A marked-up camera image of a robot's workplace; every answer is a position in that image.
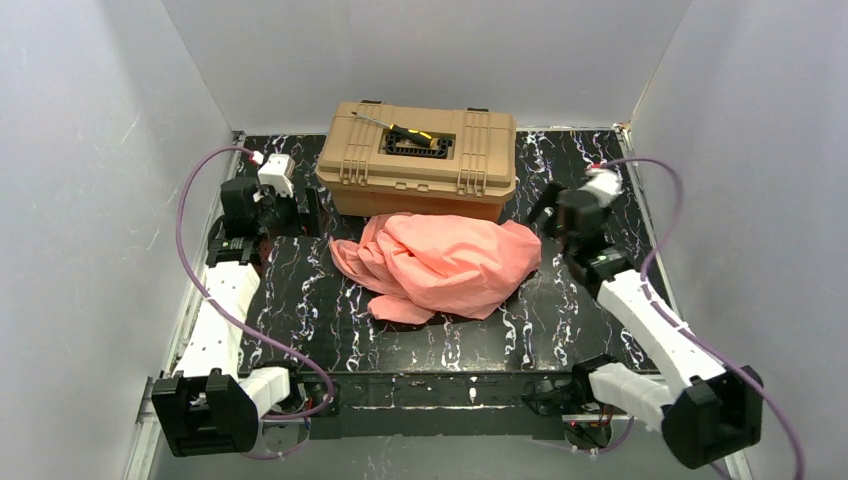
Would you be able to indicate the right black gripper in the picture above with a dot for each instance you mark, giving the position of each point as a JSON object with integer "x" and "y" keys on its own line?
{"x": 563, "y": 206}

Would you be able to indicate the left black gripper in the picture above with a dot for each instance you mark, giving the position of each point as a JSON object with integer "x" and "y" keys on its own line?
{"x": 291, "y": 211}

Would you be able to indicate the pink jacket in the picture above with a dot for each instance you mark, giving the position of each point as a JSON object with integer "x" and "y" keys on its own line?
{"x": 418, "y": 265}

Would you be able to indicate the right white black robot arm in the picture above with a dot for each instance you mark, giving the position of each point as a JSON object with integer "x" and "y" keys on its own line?
{"x": 703, "y": 409}

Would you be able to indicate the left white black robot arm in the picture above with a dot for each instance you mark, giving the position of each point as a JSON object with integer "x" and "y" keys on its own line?
{"x": 204, "y": 406}

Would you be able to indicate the tan plastic toolbox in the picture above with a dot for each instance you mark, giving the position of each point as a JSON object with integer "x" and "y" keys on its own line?
{"x": 477, "y": 181}

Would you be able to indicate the black yellow screwdriver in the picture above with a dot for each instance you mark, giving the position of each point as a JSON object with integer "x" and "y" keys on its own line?
{"x": 416, "y": 137}

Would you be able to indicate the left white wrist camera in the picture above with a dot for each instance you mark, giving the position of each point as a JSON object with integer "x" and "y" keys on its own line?
{"x": 276, "y": 172}

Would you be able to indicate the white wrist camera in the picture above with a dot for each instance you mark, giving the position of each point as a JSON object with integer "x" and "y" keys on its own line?
{"x": 604, "y": 184}
{"x": 276, "y": 172}

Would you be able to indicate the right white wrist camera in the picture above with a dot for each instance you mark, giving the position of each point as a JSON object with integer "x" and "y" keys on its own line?
{"x": 604, "y": 184}

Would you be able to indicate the black toolbox handle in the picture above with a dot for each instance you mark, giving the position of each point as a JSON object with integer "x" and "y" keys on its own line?
{"x": 395, "y": 145}

